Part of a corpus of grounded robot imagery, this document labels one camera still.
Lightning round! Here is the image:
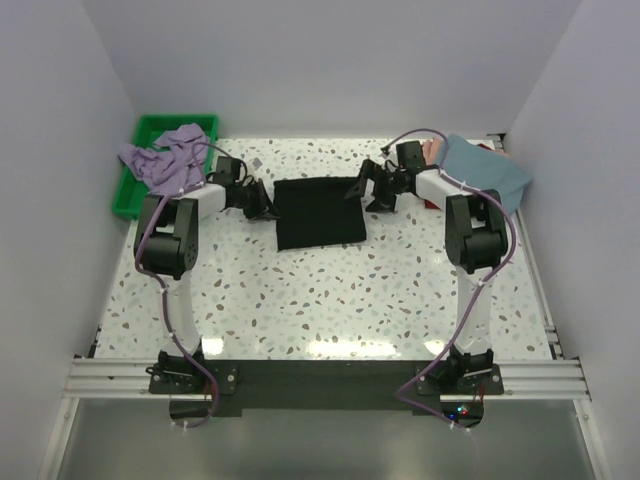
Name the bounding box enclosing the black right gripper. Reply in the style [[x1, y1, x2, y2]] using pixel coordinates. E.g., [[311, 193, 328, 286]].
[[344, 160, 403, 214]]

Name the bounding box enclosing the black t shirt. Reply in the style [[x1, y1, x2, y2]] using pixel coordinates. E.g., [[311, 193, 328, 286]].
[[274, 177, 367, 251]]

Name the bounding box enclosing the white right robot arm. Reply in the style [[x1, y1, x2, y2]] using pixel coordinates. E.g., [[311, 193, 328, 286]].
[[345, 141, 515, 393]]

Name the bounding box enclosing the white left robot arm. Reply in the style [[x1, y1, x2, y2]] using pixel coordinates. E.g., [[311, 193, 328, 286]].
[[134, 155, 279, 392]]

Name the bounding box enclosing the folded pink t shirt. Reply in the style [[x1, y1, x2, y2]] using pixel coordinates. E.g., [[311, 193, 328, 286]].
[[422, 138, 446, 165]]

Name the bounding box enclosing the crumpled purple t shirt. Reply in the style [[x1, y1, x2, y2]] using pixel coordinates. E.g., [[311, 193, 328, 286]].
[[118, 123, 209, 196]]

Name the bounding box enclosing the folded blue t shirt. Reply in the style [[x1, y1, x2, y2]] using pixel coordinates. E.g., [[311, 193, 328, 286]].
[[422, 134, 532, 214]]

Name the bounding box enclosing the green plastic bin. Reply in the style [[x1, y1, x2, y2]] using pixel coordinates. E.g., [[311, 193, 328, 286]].
[[112, 113, 219, 220]]

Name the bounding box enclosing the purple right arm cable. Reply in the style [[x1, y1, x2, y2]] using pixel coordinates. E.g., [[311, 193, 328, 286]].
[[382, 128, 519, 426]]

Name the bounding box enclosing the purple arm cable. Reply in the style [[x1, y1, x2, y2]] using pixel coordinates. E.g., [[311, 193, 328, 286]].
[[382, 128, 519, 426], [134, 139, 221, 429]]

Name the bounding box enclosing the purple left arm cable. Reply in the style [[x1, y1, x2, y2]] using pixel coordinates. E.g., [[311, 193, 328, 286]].
[[134, 139, 221, 429]]

